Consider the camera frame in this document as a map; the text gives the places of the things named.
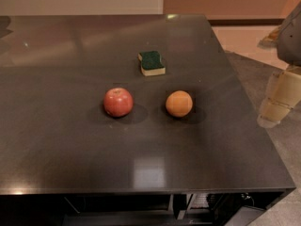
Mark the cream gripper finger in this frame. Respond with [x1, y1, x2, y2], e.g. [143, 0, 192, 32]
[257, 66, 301, 128]

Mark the orange fruit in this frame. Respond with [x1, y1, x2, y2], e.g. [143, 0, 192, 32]
[166, 90, 193, 118]

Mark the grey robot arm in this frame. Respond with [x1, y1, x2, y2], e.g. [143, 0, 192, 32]
[257, 2, 301, 128]

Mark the red apple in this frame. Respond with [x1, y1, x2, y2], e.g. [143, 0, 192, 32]
[103, 88, 134, 118]

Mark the green and yellow sponge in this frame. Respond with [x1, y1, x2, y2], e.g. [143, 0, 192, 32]
[138, 51, 166, 76]

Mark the dark table frame underside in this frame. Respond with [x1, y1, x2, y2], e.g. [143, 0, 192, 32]
[0, 188, 292, 226]

